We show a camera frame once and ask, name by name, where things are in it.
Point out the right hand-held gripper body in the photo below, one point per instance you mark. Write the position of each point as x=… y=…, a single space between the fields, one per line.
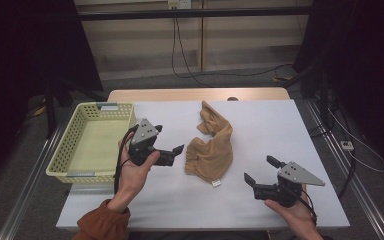
x=285 y=193

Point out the aluminium floor rail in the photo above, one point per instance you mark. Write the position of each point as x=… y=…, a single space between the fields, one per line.
x=30 y=190
x=356 y=186

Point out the pale yellow perforated plastic basket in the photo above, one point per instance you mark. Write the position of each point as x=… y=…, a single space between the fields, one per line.
x=93 y=146

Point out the black metal stand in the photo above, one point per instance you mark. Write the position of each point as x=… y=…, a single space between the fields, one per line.
x=50 y=113

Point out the tan sheer stockings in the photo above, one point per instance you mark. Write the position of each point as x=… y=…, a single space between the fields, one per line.
x=211 y=153

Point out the white table cover sheet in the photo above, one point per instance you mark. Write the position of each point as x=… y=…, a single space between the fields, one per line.
x=263 y=133

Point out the person's left hand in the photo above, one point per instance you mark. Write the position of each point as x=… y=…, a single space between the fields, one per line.
x=133 y=180

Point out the white power strip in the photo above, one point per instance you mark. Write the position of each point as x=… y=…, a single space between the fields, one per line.
x=347 y=145

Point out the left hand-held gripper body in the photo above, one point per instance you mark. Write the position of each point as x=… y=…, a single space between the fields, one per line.
x=143 y=153

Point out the person's right hand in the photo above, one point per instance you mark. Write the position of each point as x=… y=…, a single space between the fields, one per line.
x=298 y=220

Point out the white wall socket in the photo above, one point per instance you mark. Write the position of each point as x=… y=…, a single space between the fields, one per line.
x=179 y=4

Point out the black curtain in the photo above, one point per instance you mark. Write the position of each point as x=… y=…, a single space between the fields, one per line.
x=20 y=66
x=363 y=66

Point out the black horizontal metal bar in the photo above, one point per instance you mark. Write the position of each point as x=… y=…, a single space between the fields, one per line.
x=193 y=13

